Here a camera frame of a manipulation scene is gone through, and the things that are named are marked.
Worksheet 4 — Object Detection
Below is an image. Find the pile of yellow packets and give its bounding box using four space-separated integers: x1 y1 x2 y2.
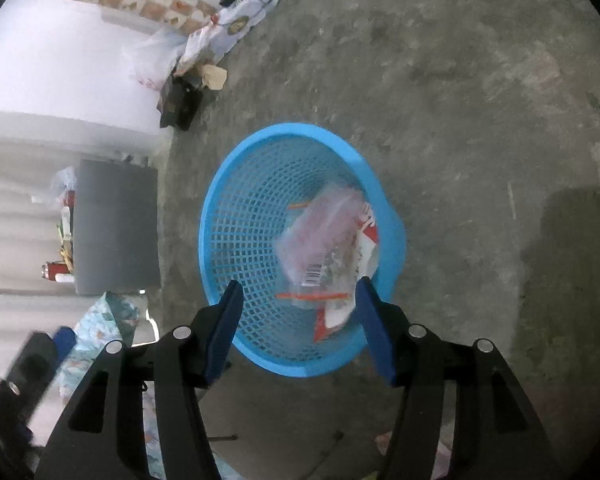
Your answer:
55 220 77 271

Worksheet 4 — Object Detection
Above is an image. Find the blue plastic basket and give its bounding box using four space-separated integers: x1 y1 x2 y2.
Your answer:
198 121 407 378

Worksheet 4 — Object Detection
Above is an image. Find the red thermos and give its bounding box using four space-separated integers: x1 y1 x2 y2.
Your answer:
41 261 71 281

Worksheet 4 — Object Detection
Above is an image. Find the dark brown box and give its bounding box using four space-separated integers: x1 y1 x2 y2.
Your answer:
158 76 204 132

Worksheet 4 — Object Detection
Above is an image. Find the clear orange-edged snack packet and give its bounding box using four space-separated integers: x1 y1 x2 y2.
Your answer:
274 184 381 311

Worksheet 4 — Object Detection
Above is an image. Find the tan cardboard scrap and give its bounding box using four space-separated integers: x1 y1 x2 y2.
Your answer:
200 64 228 91

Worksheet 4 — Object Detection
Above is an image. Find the grey cabinet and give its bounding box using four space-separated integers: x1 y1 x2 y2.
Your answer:
75 159 161 295

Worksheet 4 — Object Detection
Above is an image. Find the white red-print plastic bag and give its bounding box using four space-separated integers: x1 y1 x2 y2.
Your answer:
121 27 188 92

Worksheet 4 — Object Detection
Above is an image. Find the floral light blue tablecloth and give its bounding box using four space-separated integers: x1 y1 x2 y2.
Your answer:
55 290 241 480

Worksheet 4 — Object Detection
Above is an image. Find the white curtain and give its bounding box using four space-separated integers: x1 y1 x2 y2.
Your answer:
0 160 81 351

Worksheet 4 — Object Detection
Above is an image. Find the white printed carton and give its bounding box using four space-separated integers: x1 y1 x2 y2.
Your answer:
175 0 286 73

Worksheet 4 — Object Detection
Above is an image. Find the clear plastic bag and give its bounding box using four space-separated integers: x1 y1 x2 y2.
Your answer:
50 166 78 206

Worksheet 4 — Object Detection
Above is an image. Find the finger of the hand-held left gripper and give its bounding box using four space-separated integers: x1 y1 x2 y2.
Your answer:
0 327 76 426

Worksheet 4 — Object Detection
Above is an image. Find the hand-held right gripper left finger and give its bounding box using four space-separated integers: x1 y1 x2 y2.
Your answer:
35 280 245 480

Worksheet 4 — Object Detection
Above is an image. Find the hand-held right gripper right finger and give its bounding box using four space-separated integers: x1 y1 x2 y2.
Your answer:
355 276 563 480

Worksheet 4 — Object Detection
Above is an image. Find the red white snack packet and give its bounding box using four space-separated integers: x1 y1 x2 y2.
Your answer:
312 200 381 343

